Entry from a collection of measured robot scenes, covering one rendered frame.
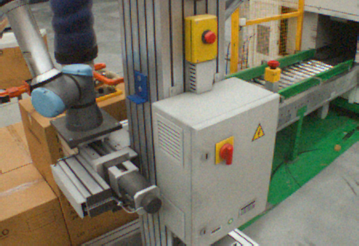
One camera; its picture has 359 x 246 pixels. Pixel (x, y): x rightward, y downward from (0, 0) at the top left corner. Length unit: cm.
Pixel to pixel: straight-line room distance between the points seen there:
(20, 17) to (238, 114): 75
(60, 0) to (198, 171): 105
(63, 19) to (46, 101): 60
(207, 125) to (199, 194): 21
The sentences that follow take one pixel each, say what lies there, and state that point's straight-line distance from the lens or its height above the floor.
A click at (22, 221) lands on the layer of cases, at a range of 188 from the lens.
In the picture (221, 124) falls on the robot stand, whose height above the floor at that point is 121.
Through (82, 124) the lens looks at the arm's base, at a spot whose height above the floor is 107.
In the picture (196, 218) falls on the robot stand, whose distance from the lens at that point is 109.
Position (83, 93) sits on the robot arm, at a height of 119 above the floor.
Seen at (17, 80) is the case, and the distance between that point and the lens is 315.
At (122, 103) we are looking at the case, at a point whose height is 92.
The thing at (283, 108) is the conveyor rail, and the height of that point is 58.
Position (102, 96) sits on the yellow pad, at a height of 96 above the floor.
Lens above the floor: 167
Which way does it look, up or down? 26 degrees down
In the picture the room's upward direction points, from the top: 1 degrees counter-clockwise
